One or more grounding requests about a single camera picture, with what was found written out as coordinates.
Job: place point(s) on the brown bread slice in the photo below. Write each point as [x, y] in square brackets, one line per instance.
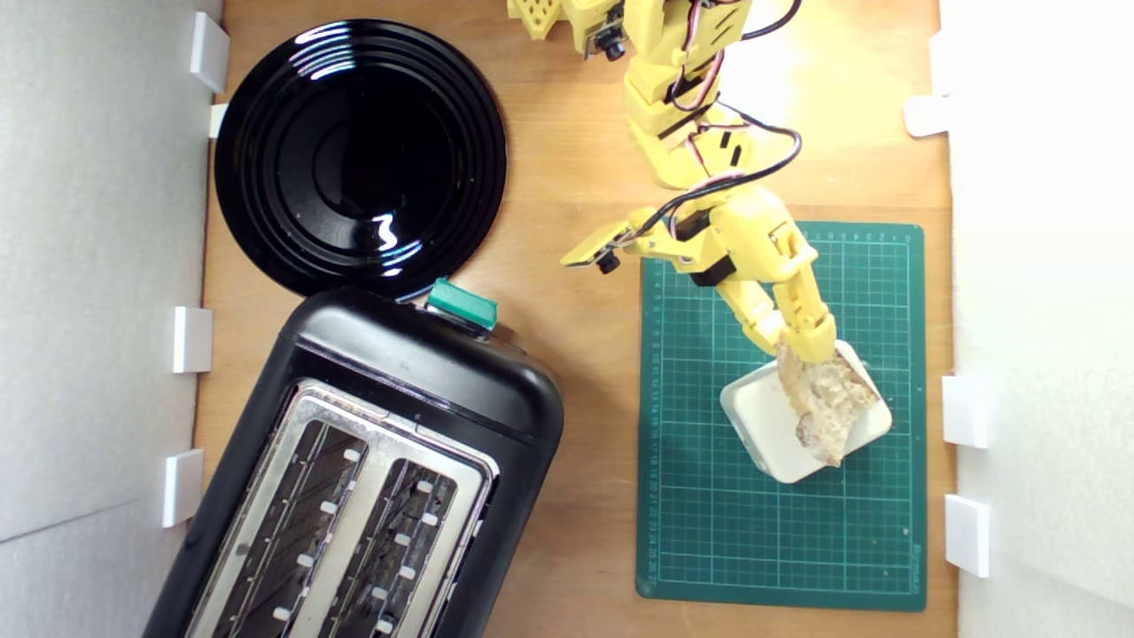
[828, 403]

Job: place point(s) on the green toaster lever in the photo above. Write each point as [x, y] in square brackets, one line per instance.
[462, 303]

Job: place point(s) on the black two-slot toaster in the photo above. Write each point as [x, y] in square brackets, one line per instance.
[425, 381]

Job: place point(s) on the white block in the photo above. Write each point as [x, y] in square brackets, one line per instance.
[762, 434]

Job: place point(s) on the green cutting mat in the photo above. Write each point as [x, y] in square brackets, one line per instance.
[709, 532]

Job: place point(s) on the black round plate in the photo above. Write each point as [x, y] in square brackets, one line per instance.
[354, 159]

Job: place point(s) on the yellow wrist camera box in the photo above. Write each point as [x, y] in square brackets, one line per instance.
[595, 244]

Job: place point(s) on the white wall clip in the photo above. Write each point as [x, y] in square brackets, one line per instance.
[966, 410]
[183, 487]
[210, 51]
[967, 534]
[192, 339]
[218, 120]
[926, 115]

